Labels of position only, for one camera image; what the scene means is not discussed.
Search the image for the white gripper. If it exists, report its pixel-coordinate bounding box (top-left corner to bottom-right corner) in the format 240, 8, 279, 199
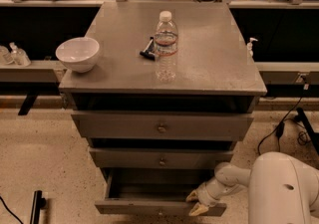
185, 178, 228, 217

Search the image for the grey bottom drawer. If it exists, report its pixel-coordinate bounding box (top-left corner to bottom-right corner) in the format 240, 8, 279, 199
95, 168, 213, 216

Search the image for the grey drawer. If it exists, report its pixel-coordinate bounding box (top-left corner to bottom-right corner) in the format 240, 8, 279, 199
89, 148, 233, 169
72, 111, 253, 141
95, 168, 213, 216

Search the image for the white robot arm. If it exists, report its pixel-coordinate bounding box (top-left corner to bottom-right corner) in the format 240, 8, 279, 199
186, 152, 319, 224

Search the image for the grey drawer cabinet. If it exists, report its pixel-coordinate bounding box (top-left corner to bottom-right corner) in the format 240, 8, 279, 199
58, 0, 268, 186

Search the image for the grey middle drawer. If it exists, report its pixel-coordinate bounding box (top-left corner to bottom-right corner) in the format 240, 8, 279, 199
89, 148, 233, 169

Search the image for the grey top drawer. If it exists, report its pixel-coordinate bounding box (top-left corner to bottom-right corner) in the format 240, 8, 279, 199
72, 111, 253, 141

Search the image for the black stand leg right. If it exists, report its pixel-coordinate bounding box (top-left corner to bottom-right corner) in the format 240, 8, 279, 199
296, 108, 319, 155

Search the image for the black stand base bottom left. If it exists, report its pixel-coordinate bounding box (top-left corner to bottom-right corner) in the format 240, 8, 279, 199
30, 190, 47, 224

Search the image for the black razor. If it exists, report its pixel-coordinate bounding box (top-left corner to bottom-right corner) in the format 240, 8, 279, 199
140, 37, 156, 61

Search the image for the white pump bottle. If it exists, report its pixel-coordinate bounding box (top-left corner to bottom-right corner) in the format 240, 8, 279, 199
246, 37, 258, 57

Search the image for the clear plastic water bottle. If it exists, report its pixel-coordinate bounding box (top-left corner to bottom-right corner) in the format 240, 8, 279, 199
154, 11, 178, 83

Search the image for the white bowl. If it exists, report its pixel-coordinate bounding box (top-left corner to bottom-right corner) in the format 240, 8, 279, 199
55, 37, 100, 73

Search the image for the clear bottle on ledge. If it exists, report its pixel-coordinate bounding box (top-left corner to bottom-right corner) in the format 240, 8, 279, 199
9, 42, 31, 67

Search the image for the clear container at left edge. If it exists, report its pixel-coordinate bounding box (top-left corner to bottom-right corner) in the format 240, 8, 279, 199
0, 46, 13, 65

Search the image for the black floor cable with adapter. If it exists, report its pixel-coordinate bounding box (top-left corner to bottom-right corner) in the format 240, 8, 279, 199
257, 83, 311, 156

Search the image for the black cable bottom left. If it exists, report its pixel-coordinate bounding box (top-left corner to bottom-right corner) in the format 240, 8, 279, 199
0, 195, 25, 224

